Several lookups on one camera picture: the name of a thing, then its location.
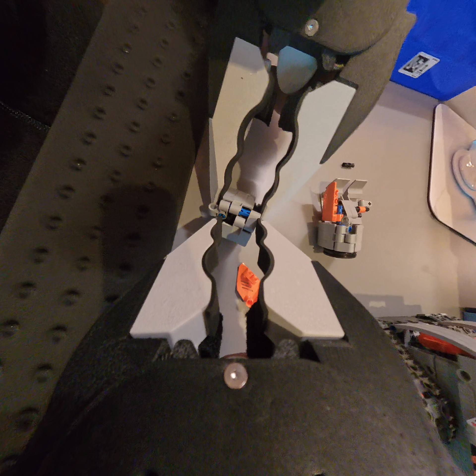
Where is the grey orange brick wheel assembly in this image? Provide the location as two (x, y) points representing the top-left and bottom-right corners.
(316, 178), (372, 259)

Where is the black dimpled cushion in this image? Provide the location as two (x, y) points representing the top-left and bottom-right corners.
(0, 0), (210, 476)

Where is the white document stand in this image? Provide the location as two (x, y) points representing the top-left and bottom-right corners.
(427, 103), (476, 244)

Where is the orange curved brick piece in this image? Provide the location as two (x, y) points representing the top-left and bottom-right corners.
(237, 263), (263, 307)

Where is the blue bin with tag label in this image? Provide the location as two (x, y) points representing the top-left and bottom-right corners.
(388, 0), (476, 101)

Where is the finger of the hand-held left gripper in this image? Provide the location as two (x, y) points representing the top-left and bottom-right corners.
(260, 79), (359, 221)
(201, 36), (279, 210)

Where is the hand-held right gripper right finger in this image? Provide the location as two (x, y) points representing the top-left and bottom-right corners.
(246, 219), (345, 359)

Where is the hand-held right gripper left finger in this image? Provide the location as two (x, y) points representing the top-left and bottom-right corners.
(129, 219), (224, 358)

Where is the small grey brick hinge assembly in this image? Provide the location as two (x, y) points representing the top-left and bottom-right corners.
(208, 188), (261, 246)

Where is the grey orange tracked brick robot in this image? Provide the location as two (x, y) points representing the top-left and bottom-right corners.
(376, 312), (476, 476)

